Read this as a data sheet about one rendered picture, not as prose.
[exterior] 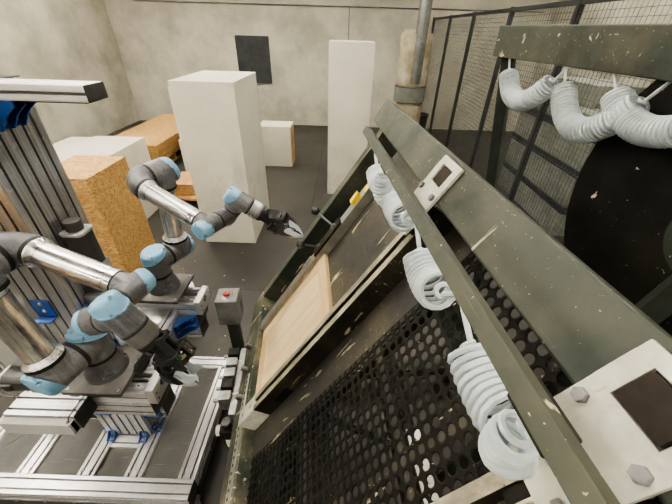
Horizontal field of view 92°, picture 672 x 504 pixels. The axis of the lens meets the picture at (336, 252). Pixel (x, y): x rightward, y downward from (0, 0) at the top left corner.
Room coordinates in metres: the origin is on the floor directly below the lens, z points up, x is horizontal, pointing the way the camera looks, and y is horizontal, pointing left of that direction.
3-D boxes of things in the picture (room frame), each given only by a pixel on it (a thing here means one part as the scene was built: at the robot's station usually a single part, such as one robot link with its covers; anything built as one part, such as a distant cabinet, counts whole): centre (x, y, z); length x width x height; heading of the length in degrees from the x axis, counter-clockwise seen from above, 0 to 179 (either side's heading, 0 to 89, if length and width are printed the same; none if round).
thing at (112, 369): (0.78, 0.90, 1.09); 0.15 x 0.15 x 0.10
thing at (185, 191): (4.48, 2.18, 0.15); 0.61 x 0.51 x 0.31; 0
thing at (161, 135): (6.79, 3.67, 0.22); 2.46 x 1.04 x 0.44; 0
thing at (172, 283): (1.28, 0.90, 1.09); 0.15 x 0.15 x 0.10
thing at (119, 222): (2.40, 2.01, 0.63); 0.50 x 0.42 x 1.25; 0
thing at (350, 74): (5.07, -0.13, 1.03); 0.60 x 0.58 x 2.05; 0
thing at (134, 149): (3.79, 2.88, 0.48); 1.00 x 0.64 x 0.95; 0
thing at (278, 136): (6.18, 1.17, 0.36); 0.58 x 0.45 x 0.72; 90
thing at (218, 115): (3.73, 1.28, 0.88); 0.90 x 0.60 x 1.75; 0
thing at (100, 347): (0.77, 0.90, 1.20); 0.13 x 0.12 x 0.14; 166
